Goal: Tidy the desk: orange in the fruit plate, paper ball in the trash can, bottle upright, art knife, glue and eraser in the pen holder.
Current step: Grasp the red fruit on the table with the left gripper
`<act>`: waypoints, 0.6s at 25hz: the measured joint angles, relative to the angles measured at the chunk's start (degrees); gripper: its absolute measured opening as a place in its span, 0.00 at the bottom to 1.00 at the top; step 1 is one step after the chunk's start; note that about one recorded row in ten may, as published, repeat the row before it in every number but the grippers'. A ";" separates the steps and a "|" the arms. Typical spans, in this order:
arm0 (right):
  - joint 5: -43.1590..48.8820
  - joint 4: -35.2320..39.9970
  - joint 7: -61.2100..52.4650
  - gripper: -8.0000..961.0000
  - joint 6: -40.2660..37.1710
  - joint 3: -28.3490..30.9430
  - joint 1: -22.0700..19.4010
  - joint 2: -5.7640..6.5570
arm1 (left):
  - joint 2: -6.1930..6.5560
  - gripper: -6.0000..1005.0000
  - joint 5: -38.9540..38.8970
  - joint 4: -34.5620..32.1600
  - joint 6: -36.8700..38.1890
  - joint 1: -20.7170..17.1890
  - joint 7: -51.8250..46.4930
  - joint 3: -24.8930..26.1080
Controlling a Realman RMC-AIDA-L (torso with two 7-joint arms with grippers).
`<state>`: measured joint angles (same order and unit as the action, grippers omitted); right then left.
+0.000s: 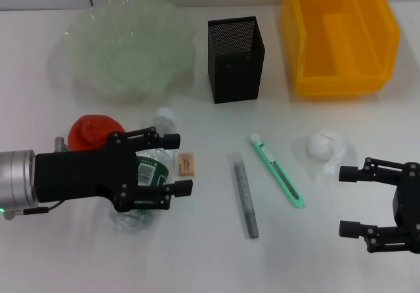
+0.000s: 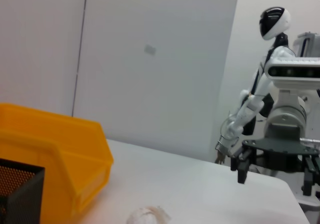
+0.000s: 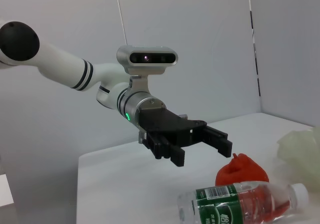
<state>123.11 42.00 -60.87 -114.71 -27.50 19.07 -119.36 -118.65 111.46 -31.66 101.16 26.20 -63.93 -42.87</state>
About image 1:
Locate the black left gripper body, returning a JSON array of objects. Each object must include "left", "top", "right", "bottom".
[{"left": 34, "top": 130, "right": 138, "bottom": 214}]

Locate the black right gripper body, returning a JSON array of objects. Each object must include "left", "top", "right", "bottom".
[{"left": 392, "top": 161, "right": 420, "bottom": 254}]

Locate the tan rectangular eraser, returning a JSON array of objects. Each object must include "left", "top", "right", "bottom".
[{"left": 178, "top": 152, "right": 197, "bottom": 178}]

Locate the clear green-label water bottle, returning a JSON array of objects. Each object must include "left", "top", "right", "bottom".
[{"left": 109, "top": 107, "right": 180, "bottom": 232}]

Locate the white paper ball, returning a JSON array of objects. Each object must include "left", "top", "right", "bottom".
[{"left": 306, "top": 128, "right": 348, "bottom": 176}]

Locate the red-orange fruit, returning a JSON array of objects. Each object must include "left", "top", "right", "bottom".
[{"left": 68, "top": 113, "right": 127, "bottom": 153}]

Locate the green utility knife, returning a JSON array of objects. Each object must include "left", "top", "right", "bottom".
[{"left": 249, "top": 132, "right": 306, "bottom": 209}]

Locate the grey pen with clear cap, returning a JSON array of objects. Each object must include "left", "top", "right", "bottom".
[{"left": 228, "top": 151, "right": 260, "bottom": 240}]

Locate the pale green glass fruit plate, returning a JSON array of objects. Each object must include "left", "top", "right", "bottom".
[{"left": 49, "top": 0, "right": 198, "bottom": 106}]

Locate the black mesh pen holder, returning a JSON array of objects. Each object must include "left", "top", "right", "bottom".
[{"left": 207, "top": 16, "right": 266, "bottom": 105}]

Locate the yellow plastic bin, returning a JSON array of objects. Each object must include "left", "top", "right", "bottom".
[{"left": 280, "top": 0, "right": 402, "bottom": 101}]

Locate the silver left wrist bracket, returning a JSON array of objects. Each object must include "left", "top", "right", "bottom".
[{"left": 53, "top": 136, "right": 72, "bottom": 153}]

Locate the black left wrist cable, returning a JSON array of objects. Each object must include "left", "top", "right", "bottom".
[{"left": 3, "top": 200, "right": 64, "bottom": 221}]

